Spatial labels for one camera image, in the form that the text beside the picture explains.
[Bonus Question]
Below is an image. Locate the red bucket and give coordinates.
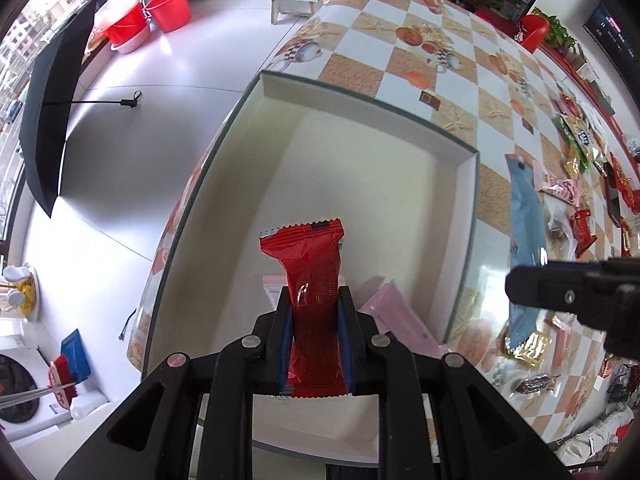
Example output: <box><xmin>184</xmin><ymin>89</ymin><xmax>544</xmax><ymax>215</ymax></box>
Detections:
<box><xmin>142</xmin><ymin>0</ymin><xmax>194</xmax><ymax>34</ymax></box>
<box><xmin>96</xmin><ymin>0</ymin><xmax>152</xmax><ymax>46</ymax></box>

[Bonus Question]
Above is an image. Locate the white washing machine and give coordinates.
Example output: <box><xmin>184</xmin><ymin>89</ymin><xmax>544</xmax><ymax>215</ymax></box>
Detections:
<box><xmin>0</xmin><ymin>329</ymin><xmax>111</xmax><ymax>443</ymax></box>

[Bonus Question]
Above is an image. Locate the green potted plant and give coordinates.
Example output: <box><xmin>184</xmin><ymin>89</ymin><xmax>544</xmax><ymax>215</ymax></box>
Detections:
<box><xmin>532</xmin><ymin>7</ymin><xmax>577</xmax><ymax>57</ymax></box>

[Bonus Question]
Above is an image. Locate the television screen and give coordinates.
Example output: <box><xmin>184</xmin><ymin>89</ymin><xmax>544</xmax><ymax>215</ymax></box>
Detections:
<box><xmin>582</xmin><ymin>2</ymin><xmax>640</xmax><ymax>69</ymax></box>

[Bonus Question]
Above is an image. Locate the dark silver snack packet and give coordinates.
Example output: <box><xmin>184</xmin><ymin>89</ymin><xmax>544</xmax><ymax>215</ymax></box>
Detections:
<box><xmin>514</xmin><ymin>374</ymin><xmax>552</xmax><ymax>397</ymax></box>

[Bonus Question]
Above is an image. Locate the gold foil snack packet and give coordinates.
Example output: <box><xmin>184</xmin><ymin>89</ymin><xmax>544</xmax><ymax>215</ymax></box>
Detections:
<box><xmin>512</xmin><ymin>331</ymin><xmax>554</xmax><ymax>369</ymax></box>

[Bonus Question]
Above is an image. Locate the small red snack packet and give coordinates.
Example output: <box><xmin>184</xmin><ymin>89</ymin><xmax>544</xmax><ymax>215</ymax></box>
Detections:
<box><xmin>569</xmin><ymin>208</ymin><xmax>599</xmax><ymax>260</ymax></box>

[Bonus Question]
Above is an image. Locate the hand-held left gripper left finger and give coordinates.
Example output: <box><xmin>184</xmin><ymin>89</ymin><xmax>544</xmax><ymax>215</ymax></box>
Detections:
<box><xmin>56</xmin><ymin>287</ymin><xmax>294</xmax><ymax>480</ymax></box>

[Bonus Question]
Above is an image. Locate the plain pink snack packet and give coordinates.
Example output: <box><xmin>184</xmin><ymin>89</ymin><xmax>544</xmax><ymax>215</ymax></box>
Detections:
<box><xmin>359</xmin><ymin>280</ymin><xmax>452</xmax><ymax>361</ymax></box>

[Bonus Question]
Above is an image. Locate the green snack packet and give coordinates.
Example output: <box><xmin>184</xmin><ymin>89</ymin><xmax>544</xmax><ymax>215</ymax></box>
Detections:
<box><xmin>556</xmin><ymin>114</ymin><xmax>593</xmax><ymax>162</ymax></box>

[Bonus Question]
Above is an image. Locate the red broom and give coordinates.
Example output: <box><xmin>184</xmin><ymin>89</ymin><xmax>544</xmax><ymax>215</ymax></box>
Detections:
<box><xmin>0</xmin><ymin>354</ymin><xmax>82</xmax><ymax>408</ymax></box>

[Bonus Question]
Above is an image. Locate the white low stool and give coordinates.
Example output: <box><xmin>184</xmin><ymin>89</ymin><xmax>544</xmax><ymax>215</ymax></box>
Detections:
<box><xmin>263</xmin><ymin>0</ymin><xmax>329</xmax><ymax>25</ymax></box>

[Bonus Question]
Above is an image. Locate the red plastic chair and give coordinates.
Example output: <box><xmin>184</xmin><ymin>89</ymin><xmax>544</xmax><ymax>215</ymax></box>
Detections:
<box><xmin>510</xmin><ymin>14</ymin><xmax>552</xmax><ymax>54</ymax></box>

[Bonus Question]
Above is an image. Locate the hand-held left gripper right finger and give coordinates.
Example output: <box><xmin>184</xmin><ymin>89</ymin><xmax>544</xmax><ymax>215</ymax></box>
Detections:
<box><xmin>337</xmin><ymin>285</ymin><xmax>571</xmax><ymax>480</ymax></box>

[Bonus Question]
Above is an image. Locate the white cardboard box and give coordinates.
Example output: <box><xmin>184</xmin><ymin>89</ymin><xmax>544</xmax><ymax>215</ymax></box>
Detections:
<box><xmin>141</xmin><ymin>72</ymin><xmax>482</xmax><ymax>467</ymax></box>

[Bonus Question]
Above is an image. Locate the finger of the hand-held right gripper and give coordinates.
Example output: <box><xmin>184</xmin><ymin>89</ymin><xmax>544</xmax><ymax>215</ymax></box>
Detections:
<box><xmin>505</xmin><ymin>259</ymin><xmax>601</xmax><ymax>321</ymax></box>

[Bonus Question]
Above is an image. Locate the checkered printed tablecloth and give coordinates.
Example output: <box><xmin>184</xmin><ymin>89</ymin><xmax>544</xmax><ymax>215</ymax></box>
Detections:
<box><xmin>127</xmin><ymin>0</ymin><xmax>640</xmax><ymax>443</ymax></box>

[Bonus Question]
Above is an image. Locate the pile of assorted snack packets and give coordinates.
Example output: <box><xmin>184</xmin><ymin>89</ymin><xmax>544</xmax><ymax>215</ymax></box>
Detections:
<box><xmin>552</xmin><ymin>91</ymin><xmax>640</xmax><ymax>256</ymax></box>

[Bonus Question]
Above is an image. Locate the light blue snack packet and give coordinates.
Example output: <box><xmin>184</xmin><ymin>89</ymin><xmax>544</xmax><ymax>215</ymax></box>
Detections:
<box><xmin>503</xmin><ymin>154</ymin><xmax>549</xmax><ymax>357</ymax></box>

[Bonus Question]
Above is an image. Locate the pink printed snack packet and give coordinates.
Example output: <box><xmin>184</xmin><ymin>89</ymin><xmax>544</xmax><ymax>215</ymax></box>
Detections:
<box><xmin>532</xmin><ymin>160</ymin><xmax>582</xmax><ymax>207</ymax></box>

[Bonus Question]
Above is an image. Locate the black power cable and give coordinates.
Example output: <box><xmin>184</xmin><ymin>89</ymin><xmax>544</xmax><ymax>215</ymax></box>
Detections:
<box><xmin>117</xmin><ymin>307</ymin><xmax>139</xmax><ymax>342</ymax></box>

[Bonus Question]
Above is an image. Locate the clear packet with brown snack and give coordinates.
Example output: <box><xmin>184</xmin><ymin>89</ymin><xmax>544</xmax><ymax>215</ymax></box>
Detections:
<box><xmin>544</xmin><ymin>204</ymin><xmax>576</xmax><ymax>262</ymax></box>

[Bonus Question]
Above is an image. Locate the black umbrella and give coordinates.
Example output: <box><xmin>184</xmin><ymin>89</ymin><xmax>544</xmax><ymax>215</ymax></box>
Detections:
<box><xmin>17</xmin><ymin>0</ymin><xmax>144</xmax><ymax>219</ymax></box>

